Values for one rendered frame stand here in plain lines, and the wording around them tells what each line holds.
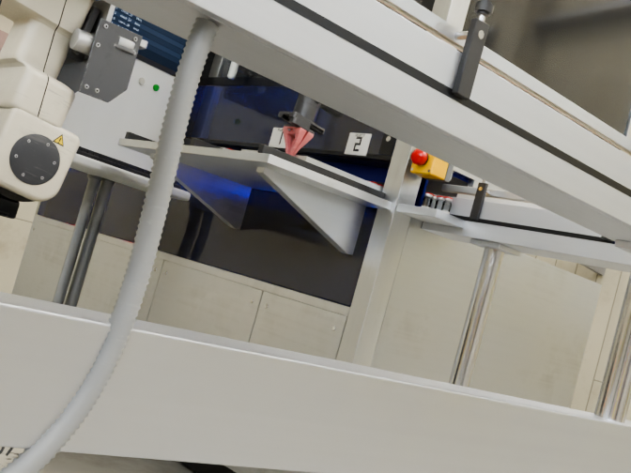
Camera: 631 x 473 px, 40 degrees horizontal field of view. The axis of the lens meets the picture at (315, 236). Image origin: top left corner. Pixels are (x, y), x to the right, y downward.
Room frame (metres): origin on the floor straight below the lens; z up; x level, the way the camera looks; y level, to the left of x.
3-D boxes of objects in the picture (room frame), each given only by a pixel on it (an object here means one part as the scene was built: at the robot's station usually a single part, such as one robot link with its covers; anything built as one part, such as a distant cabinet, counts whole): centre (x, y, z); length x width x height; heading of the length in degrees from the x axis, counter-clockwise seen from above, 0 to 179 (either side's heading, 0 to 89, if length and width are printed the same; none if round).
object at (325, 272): (2.92, 0.51, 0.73); 1.98 x 0.01 x 0.25; 41
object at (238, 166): (2.29, 0.19, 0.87); 0.70 x 0.48 x 0.02; 41
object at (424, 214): (2.11, -0.27, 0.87); 0.14 x 0.13 x 0.02; 131
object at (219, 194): (2.47, 0.36, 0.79); 0.34 x 0.03 x 0.13; 131
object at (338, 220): (2.09, 0.03, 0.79); 0.34 x 0.03 x 0.13; 131
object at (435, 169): (2.09, -0.23, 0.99); 0.08 x 0.07 x 0.07; 131
